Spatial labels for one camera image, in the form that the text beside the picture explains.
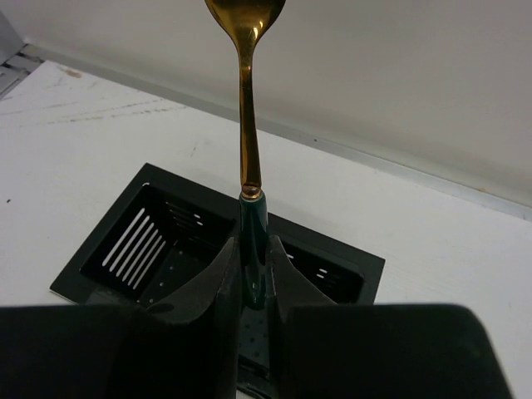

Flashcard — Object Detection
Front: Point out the black utensil caddy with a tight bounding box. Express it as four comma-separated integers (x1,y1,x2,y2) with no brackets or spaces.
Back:
51,164,385,307

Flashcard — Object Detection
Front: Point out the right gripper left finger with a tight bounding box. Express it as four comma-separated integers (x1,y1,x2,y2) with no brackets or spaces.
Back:
148,238,241,398

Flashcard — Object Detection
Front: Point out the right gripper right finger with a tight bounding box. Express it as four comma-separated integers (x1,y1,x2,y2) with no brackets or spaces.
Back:
268,235,357,398

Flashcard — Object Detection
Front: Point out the gold spoon green handle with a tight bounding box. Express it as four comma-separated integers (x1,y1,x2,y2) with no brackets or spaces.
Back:
206,0,285,310

